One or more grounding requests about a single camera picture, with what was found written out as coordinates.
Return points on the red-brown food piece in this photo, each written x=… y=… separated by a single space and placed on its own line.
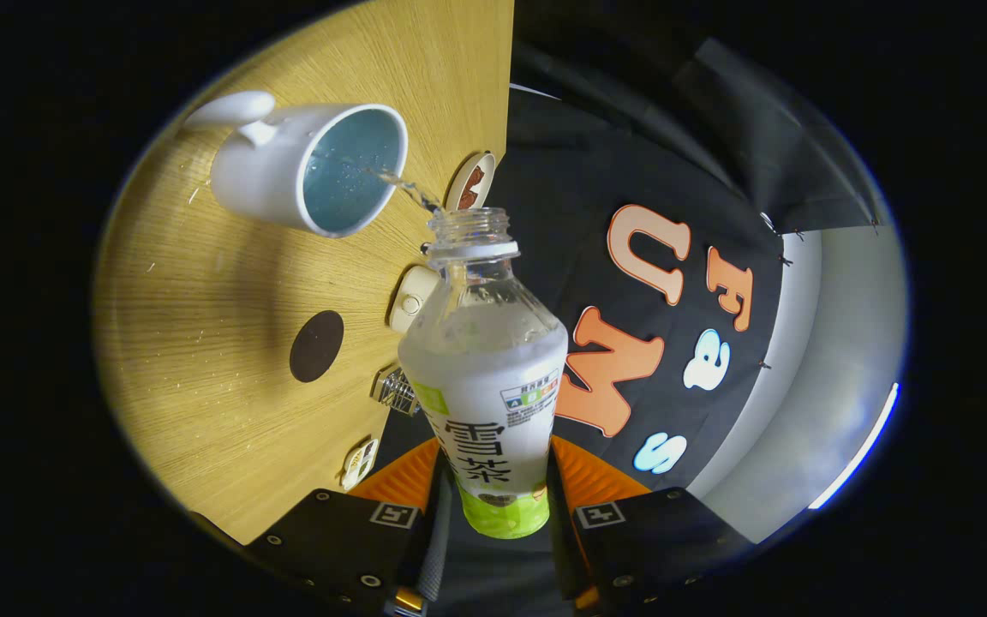
x=470 y=187

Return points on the round white plate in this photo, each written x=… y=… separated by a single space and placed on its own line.
x=459 y=176

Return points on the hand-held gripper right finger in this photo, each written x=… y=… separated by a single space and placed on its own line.
x=656 y=540

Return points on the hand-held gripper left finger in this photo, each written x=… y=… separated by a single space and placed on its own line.
x=339 y=548

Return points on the white cup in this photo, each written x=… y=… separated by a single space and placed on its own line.
x=262 y=184

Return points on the white toaster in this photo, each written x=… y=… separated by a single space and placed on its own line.
x=412 y=300

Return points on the dark brown round coaster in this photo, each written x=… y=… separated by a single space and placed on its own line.
x=317 y=346

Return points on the black backdrop cloth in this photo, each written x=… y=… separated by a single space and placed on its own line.
x=562 y=188

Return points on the clear juice bottle white label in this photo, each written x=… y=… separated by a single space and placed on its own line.
x=493 y=403

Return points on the wooden table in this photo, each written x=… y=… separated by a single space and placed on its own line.
x=202 y=343

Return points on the divided white bean dish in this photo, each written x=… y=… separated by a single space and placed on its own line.
x=358 y=465

